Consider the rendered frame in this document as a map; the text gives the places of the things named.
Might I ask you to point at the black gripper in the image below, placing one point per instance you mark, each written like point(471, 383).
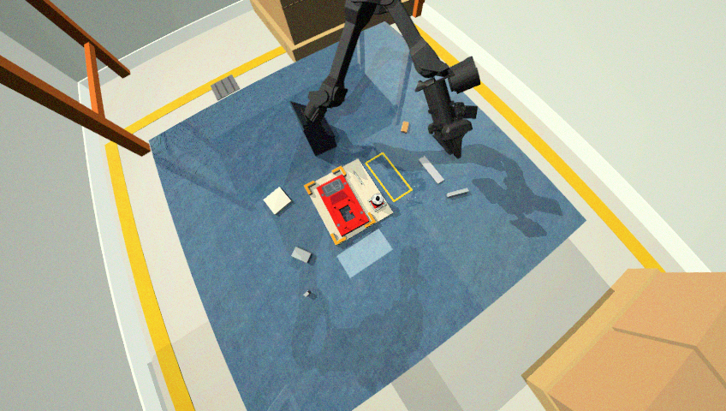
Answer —
point(447, 130)

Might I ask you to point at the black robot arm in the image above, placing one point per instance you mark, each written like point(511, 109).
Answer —
point(461, 77)

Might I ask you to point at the cream square block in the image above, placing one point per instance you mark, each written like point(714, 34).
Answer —
point(277, 200)

